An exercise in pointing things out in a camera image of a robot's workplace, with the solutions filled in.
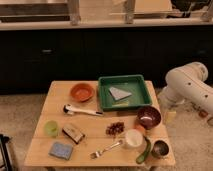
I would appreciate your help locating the orange carrot piece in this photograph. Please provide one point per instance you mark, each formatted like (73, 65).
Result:
(140, 128)

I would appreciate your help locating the green plastic tray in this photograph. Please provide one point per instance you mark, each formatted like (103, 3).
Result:
(131, 83)

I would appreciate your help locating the small green cup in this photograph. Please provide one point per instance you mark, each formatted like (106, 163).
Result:
(51, 129)

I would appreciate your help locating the black chair frame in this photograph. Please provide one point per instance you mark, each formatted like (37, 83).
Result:
(3, 149)

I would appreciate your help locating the white cup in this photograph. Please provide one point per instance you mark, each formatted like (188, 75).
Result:
(133, 138)

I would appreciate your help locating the silver fork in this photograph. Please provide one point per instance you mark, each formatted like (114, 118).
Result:
(99, 153)

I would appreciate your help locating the dark maroon bowl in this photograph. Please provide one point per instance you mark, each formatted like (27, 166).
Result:
(149, 117)

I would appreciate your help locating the yellow strip in tray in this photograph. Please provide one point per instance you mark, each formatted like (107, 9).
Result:
(121, 104)

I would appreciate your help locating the orange bowl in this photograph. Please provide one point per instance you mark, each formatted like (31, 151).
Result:
(82, 92)

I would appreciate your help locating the brown wooden block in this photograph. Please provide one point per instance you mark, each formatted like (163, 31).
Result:
(73, 132)

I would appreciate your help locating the grey cloth piece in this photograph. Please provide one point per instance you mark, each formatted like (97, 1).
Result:
(119, 94)

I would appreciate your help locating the dark cabinet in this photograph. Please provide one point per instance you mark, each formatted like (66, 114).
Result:
(31, 59)

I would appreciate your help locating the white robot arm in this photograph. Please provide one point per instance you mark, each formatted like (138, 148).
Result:
(187, 82)

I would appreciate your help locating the dark metal cup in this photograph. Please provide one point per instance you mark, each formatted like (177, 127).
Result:
(160, 149)

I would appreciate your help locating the white handled brush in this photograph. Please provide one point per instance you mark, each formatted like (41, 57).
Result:
(69, 109)

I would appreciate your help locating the blue sponge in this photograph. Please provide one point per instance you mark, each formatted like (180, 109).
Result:
(60, 150)

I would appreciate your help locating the green cucumber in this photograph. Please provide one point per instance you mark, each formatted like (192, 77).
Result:
(142, 157)

